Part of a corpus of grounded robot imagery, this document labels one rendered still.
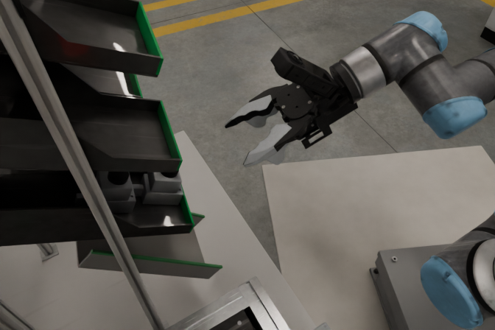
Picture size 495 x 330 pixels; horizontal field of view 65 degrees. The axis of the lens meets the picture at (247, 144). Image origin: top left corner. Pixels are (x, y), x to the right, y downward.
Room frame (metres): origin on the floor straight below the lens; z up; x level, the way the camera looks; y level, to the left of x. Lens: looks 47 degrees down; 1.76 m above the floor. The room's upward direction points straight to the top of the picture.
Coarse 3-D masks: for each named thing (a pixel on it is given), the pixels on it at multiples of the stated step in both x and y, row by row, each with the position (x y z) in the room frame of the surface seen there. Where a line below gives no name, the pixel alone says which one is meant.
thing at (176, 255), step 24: (192, 216) 0.46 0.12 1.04; (96, 240) 0.33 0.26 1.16; (144, 240) 0.37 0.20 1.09; (168, 240) 0.40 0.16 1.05; (192, 240) 0.42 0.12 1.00; (96, 264) 0.28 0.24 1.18; (144, 264) 0.31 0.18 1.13; (168, 264) 0.32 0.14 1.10; (192, 264) 0.33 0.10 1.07; (216, 264) 0.35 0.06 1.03
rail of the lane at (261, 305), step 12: (240, 288) 0.34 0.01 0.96; (252, 288) 0.34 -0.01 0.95; (252, 300) 0.31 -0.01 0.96; (264, 300) 0.31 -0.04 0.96; (252, 312) 0.29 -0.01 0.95; (264, 312) 0.29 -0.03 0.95; (276, 312) 0.29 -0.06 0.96; (252, 324) 0.29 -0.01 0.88; (264, 324) 0.26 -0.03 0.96; (276, 324) 0.26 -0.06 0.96
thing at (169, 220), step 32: (0, 192) 0.33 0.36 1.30; (32, 192) 0.34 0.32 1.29; (64, 192) 0.36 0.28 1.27; (0, 224) 0.26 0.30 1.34; (32, 224) 0.27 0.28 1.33; (64, 224) 0.28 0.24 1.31; (96, 224) 0.29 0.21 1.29; (128, 224) 0.30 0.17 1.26; (160, 224) 0.34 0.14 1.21; (192, 224) 0.34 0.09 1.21
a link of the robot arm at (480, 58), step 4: (492, 48) 0.55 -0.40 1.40; (484, 52) 0.55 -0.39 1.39; (488, 52) 0.53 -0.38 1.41; (492, 52) 0.52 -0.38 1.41; (476, 56) 0.53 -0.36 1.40; (480, 56) 0.52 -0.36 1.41; (484, 56) 0.51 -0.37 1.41; (488, 56) 0.51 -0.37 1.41; (492, 56) 0.51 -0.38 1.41; (480, 60) 0.50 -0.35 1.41; (484, 60) 0.50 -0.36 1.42; (488, 60) 0.50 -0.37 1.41; (492, 60) 0.50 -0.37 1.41; (488, 64) 0.49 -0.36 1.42; (492, 64) 0.49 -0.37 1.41; (492, 68) 0.48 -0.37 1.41; (492, 100) 0.46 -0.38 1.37
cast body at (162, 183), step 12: (144, 180) 0.40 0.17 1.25; (156, 180) 0.38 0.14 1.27; (168, 180) 0.39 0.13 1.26; (180, 180) 0.39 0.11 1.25; (144, 192) 0.38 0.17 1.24; (156, 192) 0.38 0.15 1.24; (168, 192) 0.38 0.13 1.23; (180, 192) 0.39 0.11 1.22; (156, 204) 0.37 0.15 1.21; (168, 204) 0.38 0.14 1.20
